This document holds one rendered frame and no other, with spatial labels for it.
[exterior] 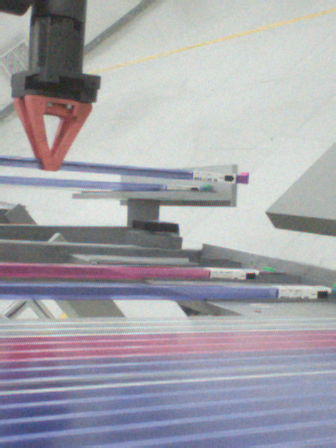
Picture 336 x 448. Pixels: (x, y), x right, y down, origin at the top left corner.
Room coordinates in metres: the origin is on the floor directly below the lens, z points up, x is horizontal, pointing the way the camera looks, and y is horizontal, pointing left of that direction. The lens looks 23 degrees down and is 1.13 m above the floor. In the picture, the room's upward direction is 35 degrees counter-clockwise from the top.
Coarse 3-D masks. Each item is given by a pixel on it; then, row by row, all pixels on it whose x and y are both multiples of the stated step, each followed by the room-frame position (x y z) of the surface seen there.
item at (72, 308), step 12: (48, 240) 1.00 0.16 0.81; (60, 240) 1.00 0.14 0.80; (60, 300) 1.00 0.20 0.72; (72, 300) 0.98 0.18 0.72; (84, 300) 0.98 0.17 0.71; (96, 300) 0.99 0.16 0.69; (108, 300) 1.00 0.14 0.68; (72, 312) 0.99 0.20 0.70; (84, 312) 0.98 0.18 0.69; (96, 312) 0.98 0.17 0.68; (108, 312) 0.99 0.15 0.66; (120, 312) 1.00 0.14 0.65
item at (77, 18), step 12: (36, 0) 0.75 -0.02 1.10; (48, 0) 0.74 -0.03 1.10; (60, 0) 0.74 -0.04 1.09; (72, 0) 0.74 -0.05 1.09; (84, 0) 0.75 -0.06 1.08; (36, 12) 0.75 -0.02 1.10; (48, 12) 0.74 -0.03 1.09; (60, 12) 0.73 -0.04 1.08; (72, 12) 0.74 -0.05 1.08; (84, 12) 0.75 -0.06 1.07; (60, 24) 0.74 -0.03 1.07; (84, 24) 0.76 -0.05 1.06
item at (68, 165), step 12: (0, 156) 0.71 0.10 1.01; (12, 156) 0.71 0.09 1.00; (60, 168) 0.72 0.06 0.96; (72, 168) 0.73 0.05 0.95; (84, 168) 0.73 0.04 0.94; (96, 168) 0.74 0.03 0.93; (108, 168) 0.74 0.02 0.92; (120, 168) 0.74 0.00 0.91; (132, 168) 0.75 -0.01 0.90; (144, 168) 0.75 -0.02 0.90; (156, 168) 0.76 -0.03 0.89; (168, 168) 0.76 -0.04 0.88; (240, 180) 0.78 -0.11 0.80
